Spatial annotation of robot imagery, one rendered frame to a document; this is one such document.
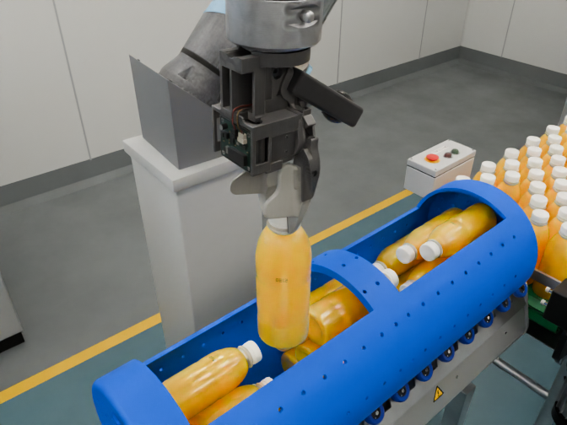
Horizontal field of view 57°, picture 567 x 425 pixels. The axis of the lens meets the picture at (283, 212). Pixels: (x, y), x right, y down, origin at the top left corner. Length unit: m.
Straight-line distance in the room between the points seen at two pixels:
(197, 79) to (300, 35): 1.01
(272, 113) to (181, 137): 0.94
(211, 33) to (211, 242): 0.62
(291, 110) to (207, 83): 0.97
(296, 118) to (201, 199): 1.04
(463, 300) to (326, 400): 0.35
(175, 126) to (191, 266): 0.46
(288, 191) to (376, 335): 0.38
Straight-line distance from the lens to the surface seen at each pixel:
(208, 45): 1.50
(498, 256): 1.10
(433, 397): 1.20
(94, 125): 3.69
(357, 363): 0.84
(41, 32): 3.44
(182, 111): 1.43
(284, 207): 0.56
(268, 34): 0.47
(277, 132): 0.51
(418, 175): 1.55
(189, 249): 1.60
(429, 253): 1.09
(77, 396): 2.41
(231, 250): 1.71
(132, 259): 2.99
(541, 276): 1.43
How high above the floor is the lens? 1.82
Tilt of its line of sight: 34 degrees down
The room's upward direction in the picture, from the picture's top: straight up
